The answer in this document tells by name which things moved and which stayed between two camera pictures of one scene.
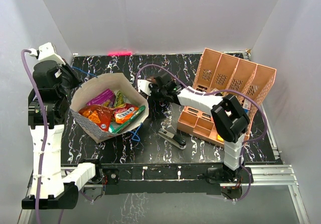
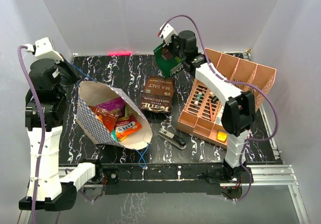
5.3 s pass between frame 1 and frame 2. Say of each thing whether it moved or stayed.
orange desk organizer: stayed
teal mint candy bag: moved
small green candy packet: moved
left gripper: stayed
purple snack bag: moved
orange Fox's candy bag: moved
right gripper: moved
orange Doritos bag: stayed
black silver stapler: stayed
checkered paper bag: moved
